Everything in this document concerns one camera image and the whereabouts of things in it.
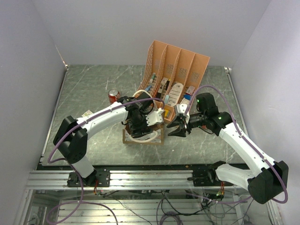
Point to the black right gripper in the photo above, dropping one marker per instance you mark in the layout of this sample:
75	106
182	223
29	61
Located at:
177	121

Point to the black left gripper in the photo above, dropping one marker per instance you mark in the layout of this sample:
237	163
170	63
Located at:
136	131

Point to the canvas bag with rope handles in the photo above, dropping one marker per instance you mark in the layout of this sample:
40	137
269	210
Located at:
156	137

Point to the red Coca-Cola can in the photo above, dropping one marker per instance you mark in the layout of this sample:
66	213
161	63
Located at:
113	95

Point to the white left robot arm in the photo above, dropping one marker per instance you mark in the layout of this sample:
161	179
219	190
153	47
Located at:
73	135

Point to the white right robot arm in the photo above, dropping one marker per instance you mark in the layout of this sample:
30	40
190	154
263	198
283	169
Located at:
264	178

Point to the yellow sponge block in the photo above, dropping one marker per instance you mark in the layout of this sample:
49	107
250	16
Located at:
167	113

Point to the white flat box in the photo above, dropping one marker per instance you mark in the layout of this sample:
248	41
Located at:
185	101

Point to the blue small box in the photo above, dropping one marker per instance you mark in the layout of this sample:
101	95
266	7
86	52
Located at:
187	97

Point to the white oval labelled pouch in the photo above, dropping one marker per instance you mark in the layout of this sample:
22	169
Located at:
174	94

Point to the blue glue bottle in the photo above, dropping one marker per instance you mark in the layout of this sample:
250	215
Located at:
148	88

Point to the pink small box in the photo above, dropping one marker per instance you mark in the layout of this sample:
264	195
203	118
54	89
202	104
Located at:
190	90

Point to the black marker pen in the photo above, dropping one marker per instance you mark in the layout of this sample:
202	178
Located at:
161	87

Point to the green capped tube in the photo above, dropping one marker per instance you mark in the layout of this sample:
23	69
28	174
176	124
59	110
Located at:
152	77

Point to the small white red box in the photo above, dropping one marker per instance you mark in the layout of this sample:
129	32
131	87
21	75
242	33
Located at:
87	113

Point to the peach plastic desk organizer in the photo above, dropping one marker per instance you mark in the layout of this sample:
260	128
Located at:
176	64

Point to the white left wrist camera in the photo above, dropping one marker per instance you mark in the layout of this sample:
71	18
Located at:
155	117

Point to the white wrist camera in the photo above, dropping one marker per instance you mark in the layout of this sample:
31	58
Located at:
155	117
181	109

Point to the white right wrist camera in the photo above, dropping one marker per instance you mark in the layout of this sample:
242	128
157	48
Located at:
181	109

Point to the aluminium mounting rail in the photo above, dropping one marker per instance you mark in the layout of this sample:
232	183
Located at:
117	180

